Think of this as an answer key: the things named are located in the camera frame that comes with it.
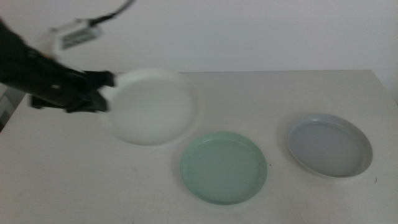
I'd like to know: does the white shallow bowl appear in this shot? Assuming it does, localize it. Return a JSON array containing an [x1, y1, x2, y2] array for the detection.
[[101, 68, 197, 147]]

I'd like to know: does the pale green shallow bowl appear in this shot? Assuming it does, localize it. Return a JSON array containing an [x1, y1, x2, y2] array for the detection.
[[179, 131, 268, 206]]

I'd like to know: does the grey shallow bowl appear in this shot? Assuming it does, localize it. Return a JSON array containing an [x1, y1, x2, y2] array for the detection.
[[285, 113, 373, 179]]

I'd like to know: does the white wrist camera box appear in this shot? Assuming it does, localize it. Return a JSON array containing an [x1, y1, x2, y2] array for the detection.
[[37, 18, 104, 60]]

